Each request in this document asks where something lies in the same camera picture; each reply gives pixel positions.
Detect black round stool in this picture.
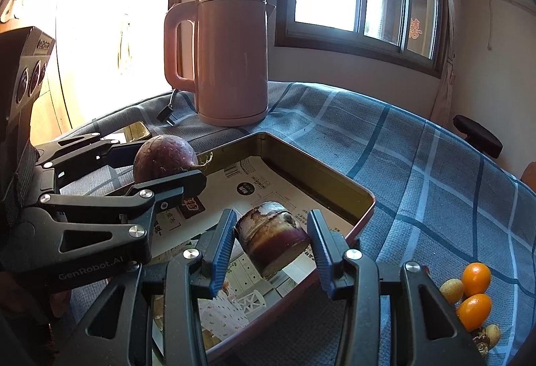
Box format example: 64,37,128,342
452,115,503,159

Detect rectangular metal tin box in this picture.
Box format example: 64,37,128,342
138,131,376,364

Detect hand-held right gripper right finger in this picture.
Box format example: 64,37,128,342
307,210,482,366

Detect tan longan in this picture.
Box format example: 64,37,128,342
440,278,465,305
483,324,502,349

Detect red window decoration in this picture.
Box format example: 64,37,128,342
406,17,423,41

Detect orange kumquat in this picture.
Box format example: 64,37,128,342
456,293,492,332
462,262,492,297

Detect black smartphone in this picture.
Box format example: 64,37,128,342
107,121,151,142

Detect brown leather sofa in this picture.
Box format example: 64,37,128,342
520,162,536,187

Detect blue plaid tablecloth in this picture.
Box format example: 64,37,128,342
54,80,532,366

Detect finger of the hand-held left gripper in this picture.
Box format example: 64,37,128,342
36,171,208,264
33,131,145,191

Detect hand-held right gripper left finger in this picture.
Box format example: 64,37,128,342
54,207,239,366

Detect pink electric kettle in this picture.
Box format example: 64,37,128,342
163,0,277,128

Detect purple passion fruit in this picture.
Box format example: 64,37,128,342
133,135,213,184

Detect black power plug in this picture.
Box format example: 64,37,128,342
157,88,179,126

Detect printed paper sheet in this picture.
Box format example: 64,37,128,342
153,155,361,266

